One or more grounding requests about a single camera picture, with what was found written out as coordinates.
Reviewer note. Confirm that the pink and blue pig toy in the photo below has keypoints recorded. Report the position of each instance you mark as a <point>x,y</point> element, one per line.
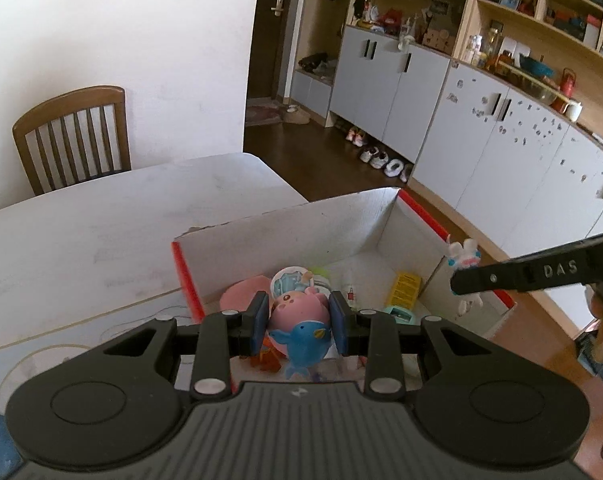
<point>299,315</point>

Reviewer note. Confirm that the orange bottle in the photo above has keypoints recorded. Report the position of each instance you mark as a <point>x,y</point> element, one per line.
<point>492,45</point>

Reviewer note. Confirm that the white box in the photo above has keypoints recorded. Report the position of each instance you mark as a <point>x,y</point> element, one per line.
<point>592,32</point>

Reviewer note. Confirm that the clear jar with green lid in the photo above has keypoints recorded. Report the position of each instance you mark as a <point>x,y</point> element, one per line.
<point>321,280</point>

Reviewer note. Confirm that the white fuzzy slippers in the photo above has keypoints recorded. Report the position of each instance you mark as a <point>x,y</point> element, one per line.
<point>399,170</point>

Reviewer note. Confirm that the wooden chair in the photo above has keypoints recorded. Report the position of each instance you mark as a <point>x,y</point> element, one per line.
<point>69,105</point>

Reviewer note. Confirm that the yellow carton box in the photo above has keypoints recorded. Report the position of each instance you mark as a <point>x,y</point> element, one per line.
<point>406,290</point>

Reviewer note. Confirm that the glass bowl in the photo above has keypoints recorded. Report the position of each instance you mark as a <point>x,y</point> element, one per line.
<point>539,91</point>

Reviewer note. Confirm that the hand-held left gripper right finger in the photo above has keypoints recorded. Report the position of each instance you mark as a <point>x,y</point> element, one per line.
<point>339,325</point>

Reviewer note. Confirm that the pink plastic bowl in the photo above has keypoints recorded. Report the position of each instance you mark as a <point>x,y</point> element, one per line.
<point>241,292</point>

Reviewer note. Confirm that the small orange toy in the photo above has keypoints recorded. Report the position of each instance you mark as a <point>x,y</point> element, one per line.
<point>266,360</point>

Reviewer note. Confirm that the dark wooden door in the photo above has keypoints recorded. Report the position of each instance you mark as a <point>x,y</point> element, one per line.
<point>271,50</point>

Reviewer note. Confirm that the wooden house toy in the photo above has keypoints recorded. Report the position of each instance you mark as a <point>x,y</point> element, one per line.
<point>439,40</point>

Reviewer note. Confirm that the beige slippers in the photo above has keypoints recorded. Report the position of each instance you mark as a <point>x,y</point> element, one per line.
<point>295,115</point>

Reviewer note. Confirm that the red kettle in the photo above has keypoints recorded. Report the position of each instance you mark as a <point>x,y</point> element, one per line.
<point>569,85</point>

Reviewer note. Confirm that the white mug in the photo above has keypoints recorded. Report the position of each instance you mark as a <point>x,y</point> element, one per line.
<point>573,112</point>

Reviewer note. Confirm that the light blue printed table mat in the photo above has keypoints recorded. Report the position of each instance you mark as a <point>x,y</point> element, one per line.
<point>56,330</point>

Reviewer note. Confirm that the red cardboard box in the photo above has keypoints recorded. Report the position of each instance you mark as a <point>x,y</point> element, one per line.
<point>306,230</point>

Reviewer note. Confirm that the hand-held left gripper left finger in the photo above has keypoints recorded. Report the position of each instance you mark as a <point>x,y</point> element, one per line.
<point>260,325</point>

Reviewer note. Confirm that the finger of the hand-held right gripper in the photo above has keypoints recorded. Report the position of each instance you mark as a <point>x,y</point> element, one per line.
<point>491,276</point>

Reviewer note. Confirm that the white sneakers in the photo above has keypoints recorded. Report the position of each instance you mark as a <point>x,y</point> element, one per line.
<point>374,156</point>

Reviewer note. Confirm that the white bunny toy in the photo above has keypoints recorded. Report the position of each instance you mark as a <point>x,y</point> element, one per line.
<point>464,255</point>

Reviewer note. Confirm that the pink floor rug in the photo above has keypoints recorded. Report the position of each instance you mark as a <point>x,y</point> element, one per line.
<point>261,116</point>

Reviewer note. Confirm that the dark shoes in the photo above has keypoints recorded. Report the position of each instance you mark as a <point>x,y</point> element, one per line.
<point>314,62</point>

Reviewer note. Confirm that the small picture frame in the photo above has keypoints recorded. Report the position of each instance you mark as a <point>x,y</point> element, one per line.
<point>440,7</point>

